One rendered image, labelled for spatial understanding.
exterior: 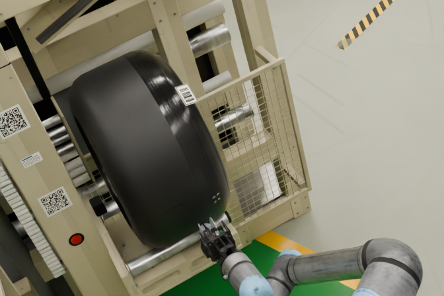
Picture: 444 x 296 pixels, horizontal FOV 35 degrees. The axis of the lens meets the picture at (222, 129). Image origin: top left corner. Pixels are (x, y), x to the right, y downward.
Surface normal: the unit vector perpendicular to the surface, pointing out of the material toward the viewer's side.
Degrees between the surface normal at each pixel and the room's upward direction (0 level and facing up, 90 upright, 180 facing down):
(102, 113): 27
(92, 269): 90
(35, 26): 90
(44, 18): 90
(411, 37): 0
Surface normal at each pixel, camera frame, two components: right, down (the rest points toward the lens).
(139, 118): 0.06, -0.33
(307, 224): -0.23, -0.74
